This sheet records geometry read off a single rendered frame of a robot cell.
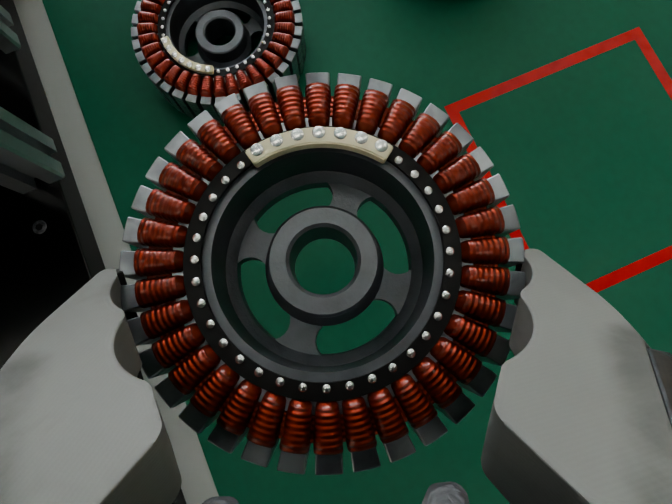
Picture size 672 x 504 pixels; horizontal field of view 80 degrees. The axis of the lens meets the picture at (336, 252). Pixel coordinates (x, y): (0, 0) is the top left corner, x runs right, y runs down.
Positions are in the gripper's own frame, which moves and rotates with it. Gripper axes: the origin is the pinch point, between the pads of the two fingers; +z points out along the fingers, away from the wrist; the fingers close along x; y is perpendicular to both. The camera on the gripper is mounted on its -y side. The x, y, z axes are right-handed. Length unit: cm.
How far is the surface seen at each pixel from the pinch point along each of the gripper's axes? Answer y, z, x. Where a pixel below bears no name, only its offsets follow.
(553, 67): -3.2, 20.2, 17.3
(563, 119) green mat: 0.0, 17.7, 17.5
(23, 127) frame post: -1.5, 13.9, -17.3
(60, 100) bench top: -2.1, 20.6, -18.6
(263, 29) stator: -6.2, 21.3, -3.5
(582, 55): -3.8, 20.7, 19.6
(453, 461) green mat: 17.7, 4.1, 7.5
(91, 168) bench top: 2.1, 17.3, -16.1
